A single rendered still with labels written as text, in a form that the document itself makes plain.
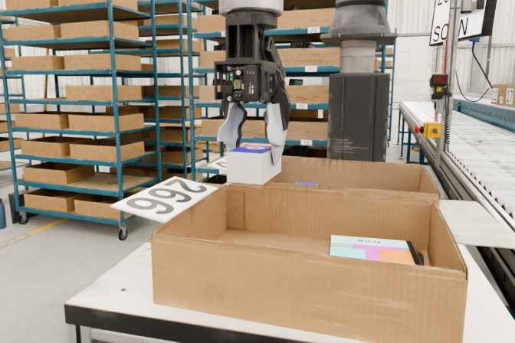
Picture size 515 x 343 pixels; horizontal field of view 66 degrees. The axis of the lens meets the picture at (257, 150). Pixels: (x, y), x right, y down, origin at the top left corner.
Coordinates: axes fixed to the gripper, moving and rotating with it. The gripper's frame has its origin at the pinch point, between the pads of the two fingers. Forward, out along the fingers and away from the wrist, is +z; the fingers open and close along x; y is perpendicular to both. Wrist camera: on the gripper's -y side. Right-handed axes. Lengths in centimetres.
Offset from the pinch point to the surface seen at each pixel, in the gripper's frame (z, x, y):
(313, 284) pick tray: 12.4, 11.9, 13.6
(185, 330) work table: 19.7, -3.4, 16.6
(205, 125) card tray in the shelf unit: 13, -87, -158
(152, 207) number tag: 7.8, -13.9, 7.1
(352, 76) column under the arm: -14, 8, -66
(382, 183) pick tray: 14, 18, -46
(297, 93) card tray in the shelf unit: -7, -31, -160
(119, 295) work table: 18.7, -15.4, 13.7
